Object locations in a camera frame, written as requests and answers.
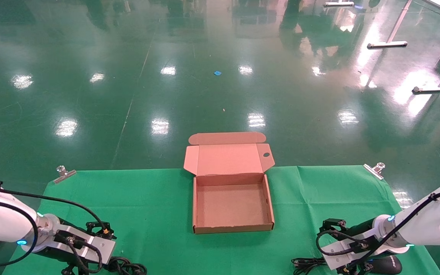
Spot silver binder clip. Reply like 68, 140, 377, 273
53, 165, 77, 184
363, 162, 386, 180

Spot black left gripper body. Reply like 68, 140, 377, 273
33, 246, 91, 275

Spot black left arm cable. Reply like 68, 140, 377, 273
0, 180, 115, 275

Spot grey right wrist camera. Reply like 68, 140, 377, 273
321, 236, 379, 270

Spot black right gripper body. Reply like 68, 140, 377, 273
338, 247, 409, 275

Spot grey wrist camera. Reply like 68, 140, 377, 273
55, 229, 116, 265
321, 236, 379, 270

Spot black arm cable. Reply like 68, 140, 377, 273
315, 189, 440, 273
0, 180, 115, 275

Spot large green tablecloth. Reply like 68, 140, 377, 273
2, 165, 440, 275

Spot white table leg with foot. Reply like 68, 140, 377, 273
367, 0, 413, 49
412, 57, 440, 94

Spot open brown cardboard box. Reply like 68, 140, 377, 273
183, 132, 275, 234

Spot black power cable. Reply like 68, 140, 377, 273
105, 257, 148, 275

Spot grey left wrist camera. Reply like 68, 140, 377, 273
55, 229, 116, 265

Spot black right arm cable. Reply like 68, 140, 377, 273
315, 189, 440, 273

